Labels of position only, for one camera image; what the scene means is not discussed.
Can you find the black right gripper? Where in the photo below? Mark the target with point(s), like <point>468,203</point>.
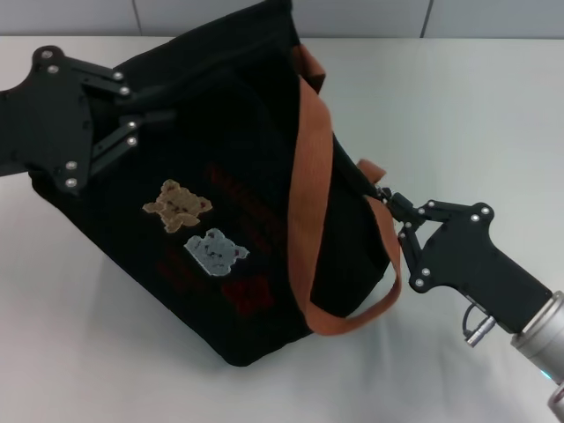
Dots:
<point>471,260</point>

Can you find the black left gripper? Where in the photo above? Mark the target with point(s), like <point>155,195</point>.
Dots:
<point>44,119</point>

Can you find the silver zipper pull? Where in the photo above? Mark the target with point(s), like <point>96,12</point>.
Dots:
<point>382,194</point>

